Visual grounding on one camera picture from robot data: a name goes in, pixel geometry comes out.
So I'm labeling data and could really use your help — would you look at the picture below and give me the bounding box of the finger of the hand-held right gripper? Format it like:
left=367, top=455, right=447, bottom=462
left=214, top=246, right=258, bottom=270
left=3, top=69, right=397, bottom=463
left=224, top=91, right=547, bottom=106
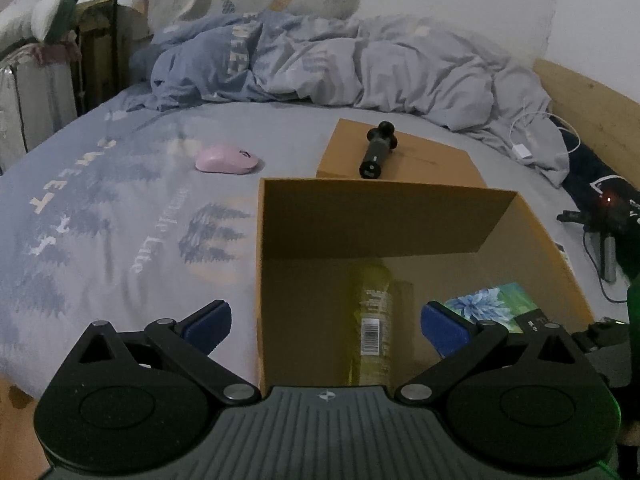
left=572, top=317, right=635, bottom=388

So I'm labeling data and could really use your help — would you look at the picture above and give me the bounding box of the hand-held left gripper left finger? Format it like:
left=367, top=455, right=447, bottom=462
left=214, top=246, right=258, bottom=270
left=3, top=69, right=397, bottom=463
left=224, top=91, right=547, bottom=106
left=75, top=300, right=261, bottom=407

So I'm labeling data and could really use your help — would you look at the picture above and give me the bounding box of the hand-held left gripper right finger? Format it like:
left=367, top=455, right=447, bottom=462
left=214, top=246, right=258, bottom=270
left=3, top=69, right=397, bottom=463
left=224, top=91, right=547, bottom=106
left=394, top=302, right=599, bottom=404

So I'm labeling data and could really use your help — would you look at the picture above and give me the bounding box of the cardboard box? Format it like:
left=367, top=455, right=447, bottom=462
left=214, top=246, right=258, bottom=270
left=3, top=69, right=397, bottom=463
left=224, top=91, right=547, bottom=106
left=316, top=118, right=487, bottom=191
left=256, top=177, right=597, bottom=397

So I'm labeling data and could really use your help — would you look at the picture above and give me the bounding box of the floral print card box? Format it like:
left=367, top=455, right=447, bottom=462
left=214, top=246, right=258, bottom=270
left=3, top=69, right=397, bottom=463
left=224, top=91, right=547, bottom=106
left=444, top=282, right=552, bottom=337

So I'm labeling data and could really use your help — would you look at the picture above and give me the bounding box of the yellow transparent bottle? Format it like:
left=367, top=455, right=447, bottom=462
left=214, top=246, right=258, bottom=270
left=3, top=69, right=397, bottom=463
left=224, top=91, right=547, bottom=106
left=348, top=259, right=397, bottom=387

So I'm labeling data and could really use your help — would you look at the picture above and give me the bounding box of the black device with red light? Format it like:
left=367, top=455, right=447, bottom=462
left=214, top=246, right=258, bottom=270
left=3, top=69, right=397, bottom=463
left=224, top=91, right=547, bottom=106
left=556, top=191, right=640, bottom=282

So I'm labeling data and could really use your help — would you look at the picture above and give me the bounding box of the dark printed cloth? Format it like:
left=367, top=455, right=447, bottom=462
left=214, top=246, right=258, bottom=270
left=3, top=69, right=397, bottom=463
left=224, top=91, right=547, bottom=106
left=562, top=122, right=640, bottom=221

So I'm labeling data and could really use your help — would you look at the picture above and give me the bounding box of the pink computer mouse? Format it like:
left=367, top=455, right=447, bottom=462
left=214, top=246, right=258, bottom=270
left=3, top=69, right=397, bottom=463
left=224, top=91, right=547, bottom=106
left=194, top=143, right=261, bottom=175

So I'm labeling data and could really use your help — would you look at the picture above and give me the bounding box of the closed cardboard box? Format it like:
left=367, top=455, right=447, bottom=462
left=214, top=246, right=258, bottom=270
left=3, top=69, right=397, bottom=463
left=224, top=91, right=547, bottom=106
left=316, top=118, right=487, bottom=191

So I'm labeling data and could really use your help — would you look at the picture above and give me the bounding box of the wooden bed headboard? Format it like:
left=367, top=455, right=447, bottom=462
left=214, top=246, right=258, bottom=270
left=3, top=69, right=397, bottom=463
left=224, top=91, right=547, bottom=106
left=532, top=57, right=640, bottom=196

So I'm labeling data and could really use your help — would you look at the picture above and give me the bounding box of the rumpled grey-blue duvet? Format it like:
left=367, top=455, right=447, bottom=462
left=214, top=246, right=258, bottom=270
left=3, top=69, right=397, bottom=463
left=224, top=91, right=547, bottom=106
left=125, top=10, right=572, bottom=188

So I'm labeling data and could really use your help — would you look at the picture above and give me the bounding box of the black pole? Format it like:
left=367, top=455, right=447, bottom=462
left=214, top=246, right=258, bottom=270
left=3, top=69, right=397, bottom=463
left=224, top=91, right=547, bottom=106
left=112, top=0, right=127, bottom=92

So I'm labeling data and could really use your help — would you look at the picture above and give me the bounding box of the white and green plush toy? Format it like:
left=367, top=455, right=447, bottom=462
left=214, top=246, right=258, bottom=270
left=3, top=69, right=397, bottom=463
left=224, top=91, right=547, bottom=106
left=0, top=0, right=82, bottom=52

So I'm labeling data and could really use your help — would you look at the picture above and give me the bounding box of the black cable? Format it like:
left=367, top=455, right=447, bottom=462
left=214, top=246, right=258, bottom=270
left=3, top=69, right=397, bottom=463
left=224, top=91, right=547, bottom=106
left=583, top=230, right=632, bottom=306

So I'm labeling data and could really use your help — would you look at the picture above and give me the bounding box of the white charger with cable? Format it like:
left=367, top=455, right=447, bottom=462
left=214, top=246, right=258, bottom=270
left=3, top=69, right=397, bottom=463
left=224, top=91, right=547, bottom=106
left=508, top=105, right=582, bottom=162

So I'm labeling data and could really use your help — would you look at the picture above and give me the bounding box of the black cylindrical handle tool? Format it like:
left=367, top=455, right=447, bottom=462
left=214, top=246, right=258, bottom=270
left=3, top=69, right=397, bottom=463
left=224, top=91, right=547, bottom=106
left=358, top=121, right=400, bottom=180

